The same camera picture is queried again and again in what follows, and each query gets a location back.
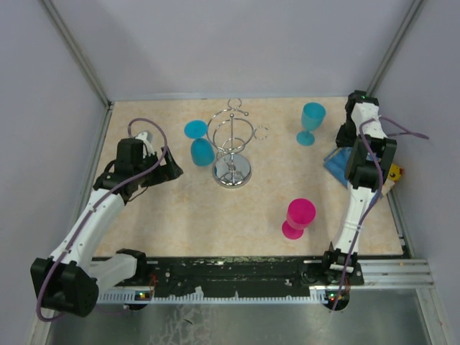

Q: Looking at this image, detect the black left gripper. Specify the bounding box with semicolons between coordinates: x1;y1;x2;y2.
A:
134;146;183;188

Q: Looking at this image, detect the blue wine glass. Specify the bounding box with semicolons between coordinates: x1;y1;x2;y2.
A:
184;120;215;167
296;102;326;146

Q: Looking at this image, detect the pink wine glass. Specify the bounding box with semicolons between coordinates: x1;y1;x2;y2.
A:
282;198;316;240

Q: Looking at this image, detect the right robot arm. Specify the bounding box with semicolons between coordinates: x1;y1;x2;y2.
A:
321;90;397;285

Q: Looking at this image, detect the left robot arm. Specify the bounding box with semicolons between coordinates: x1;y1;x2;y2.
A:
30;136;183;322

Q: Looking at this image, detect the chrome wine glass rack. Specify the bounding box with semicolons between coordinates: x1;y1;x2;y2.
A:
206;98;269;189

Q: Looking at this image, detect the blue Pikachu cloth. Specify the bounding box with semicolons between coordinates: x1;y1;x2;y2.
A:
323;146;405;198

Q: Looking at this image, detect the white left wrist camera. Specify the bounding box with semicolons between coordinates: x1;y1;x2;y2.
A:
134;130;156;157

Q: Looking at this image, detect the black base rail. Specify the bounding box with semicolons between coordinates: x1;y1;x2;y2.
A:
139;256;342;298

